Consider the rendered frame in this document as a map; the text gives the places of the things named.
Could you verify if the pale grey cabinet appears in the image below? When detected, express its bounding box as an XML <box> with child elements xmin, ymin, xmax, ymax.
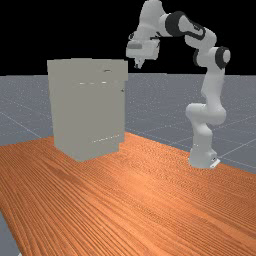
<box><xmin>46</xmin><ymin>57</ymin><xmax>129</xmax><ymax>163</ymax></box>

